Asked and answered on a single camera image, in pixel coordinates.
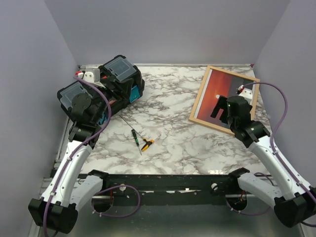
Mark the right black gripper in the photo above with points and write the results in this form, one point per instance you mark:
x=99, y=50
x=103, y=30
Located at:
x=222, y=102

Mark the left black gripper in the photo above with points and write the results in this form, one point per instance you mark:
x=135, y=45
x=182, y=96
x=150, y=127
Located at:
x=107, y=83

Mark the wooden picture frame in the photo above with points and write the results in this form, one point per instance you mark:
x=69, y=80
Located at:
x=220, y=82

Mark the green black screwdriver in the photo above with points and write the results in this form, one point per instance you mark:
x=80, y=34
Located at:
x=136, y=140

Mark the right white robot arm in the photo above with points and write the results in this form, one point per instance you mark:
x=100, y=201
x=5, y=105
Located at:
x=293, y=199

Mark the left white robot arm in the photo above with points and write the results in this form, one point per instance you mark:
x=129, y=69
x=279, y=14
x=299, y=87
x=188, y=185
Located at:
x=58, y=207

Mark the black plastic toolbox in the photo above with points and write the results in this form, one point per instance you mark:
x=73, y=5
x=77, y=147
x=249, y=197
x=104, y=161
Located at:
x=123, y=81

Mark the yellow black hex key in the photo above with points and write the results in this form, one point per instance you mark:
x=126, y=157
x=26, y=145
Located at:
x=147, y=144

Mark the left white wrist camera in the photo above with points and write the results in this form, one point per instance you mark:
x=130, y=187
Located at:
x=90, y=75

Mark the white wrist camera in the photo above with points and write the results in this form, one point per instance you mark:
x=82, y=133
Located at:
x=90, y=75
x=245, y=93

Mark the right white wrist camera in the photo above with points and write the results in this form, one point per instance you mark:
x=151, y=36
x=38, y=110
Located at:
x=245, y=93

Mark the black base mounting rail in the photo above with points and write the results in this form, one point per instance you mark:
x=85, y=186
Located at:
x=163, y=190

